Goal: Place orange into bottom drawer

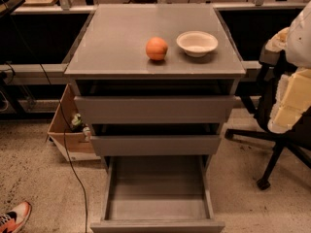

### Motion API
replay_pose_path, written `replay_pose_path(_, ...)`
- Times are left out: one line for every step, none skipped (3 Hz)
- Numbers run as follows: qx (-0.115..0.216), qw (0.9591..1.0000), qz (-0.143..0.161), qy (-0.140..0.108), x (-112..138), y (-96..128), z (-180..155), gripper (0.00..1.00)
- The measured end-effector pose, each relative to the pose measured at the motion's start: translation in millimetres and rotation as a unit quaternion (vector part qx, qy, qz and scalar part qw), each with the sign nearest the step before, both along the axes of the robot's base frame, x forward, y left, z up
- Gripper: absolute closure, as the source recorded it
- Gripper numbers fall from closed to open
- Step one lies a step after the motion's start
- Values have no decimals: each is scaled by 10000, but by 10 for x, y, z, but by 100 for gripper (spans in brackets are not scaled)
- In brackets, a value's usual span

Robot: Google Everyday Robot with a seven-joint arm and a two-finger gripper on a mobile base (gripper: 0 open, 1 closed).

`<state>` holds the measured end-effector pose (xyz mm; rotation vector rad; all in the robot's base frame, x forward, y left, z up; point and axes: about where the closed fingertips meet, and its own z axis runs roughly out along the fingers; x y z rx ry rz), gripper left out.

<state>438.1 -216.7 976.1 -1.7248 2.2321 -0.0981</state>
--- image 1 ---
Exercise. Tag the grey drawer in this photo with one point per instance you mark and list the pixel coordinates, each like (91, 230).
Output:
(155, 139)
(157, 194)
(154, 101)

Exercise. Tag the grey drawer cabinet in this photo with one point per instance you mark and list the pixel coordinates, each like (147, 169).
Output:
(114, 48)

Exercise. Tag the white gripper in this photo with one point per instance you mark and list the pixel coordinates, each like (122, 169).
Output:
(299, 44)

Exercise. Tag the green white item in box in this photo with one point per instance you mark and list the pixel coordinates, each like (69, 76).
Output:
(78, 126)

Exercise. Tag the cardboard box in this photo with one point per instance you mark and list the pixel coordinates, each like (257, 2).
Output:
(72, 143)

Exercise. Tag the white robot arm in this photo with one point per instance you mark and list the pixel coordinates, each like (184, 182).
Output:
(298, 49)

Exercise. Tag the grey bottom drawer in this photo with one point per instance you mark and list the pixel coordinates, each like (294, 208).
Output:
(157, 194)

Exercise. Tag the orange fruit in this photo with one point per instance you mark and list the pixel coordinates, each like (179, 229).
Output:
(156, 49)

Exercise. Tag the grey middle drawer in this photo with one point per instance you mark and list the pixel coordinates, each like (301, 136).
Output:
(155, 139)

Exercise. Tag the black office chair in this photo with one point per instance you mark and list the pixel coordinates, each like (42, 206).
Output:
(298, 139)

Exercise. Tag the orange white sneaker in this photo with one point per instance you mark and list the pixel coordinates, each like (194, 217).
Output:
(13, 220)

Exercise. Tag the grey top drawer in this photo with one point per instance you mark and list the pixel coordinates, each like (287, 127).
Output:
(154, 101)

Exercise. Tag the white paper bowl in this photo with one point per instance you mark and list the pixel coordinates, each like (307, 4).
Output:
(197, 43)

